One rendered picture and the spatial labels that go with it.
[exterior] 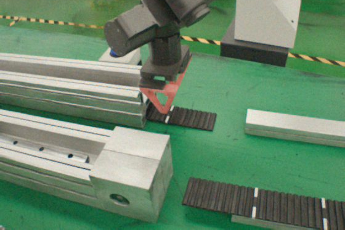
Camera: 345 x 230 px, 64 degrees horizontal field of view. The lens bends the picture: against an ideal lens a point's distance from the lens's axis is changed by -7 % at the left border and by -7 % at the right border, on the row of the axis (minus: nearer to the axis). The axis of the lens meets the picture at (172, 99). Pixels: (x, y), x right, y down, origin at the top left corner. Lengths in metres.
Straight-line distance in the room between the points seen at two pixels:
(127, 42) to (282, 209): 0.33
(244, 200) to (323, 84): 0.40
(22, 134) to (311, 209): 0.50
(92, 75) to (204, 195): 0.37
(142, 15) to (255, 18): 0.48
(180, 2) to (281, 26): 0.49
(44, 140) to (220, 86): 0.40
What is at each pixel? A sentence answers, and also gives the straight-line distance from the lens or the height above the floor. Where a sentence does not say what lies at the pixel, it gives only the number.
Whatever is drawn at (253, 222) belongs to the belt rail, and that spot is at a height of 0.79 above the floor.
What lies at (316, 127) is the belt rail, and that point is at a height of 0.81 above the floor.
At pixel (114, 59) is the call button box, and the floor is 0.84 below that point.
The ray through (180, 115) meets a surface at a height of 0.78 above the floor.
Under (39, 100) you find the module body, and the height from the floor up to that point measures 0.81.
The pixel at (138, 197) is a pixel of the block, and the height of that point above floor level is 0.85.
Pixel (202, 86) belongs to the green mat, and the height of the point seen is 0.78.
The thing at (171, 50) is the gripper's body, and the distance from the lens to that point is 0.50.
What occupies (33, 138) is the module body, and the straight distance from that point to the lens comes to 0.58.
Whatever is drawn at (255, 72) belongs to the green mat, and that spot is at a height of 0.78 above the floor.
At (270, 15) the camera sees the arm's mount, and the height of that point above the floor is 0.87.
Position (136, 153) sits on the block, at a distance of 0.44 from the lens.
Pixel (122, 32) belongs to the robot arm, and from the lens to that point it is 0.43.
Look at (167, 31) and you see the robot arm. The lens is 0.49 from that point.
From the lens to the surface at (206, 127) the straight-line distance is 0.59.
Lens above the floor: 1.20
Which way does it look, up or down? 39 degrees down
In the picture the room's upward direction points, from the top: 4 degrees counter-clockwise
